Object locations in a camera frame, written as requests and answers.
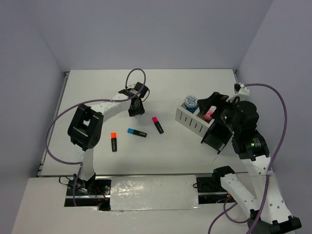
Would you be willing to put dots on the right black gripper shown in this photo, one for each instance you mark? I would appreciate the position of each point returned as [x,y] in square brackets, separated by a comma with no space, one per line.
[216,99]

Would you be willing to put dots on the orange cap black highlighter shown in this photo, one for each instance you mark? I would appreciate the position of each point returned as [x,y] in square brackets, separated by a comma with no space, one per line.
[114,141]

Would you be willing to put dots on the white slotted organizer box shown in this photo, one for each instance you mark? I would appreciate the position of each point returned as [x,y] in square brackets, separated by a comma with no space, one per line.
[193,121]

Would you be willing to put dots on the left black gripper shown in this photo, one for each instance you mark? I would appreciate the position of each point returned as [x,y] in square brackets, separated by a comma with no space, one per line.
[141,110]

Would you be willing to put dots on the blue splash-label round jar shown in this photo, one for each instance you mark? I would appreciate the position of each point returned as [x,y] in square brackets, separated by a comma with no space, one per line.
[191,103]

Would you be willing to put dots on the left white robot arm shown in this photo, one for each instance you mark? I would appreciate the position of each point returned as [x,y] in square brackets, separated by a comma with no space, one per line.
[86,127]

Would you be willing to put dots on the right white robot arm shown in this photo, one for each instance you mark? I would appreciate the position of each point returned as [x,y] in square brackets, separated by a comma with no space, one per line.
[266,209]

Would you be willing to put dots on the blue cap black highlighter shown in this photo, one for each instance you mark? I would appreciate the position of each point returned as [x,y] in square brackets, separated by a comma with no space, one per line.
[136,132]

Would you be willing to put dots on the silver foil-covered panel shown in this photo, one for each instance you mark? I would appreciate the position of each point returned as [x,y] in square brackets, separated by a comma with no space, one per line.
[153,193]

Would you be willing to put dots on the pink cap black highlighter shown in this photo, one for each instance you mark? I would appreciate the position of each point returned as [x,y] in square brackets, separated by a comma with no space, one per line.
[157,125]

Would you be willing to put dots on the pink cap crayon tube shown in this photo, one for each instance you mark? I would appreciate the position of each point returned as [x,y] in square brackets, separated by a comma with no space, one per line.
[208,116]

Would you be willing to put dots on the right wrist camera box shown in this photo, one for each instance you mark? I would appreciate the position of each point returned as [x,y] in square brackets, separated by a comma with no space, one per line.
[241,91]

